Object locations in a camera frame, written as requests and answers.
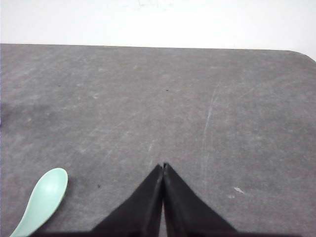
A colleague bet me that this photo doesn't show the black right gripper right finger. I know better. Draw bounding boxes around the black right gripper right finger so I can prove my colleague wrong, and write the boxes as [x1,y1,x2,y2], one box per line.
[163,163,237,237]

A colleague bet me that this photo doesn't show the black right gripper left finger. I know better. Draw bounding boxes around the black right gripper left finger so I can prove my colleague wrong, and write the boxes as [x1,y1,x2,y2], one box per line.
[91,164,163,237]

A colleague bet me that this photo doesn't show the mint green plastic spoon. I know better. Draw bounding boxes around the mint green plastic spoon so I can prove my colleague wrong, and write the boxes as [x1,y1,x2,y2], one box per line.
[11,167,68,237]

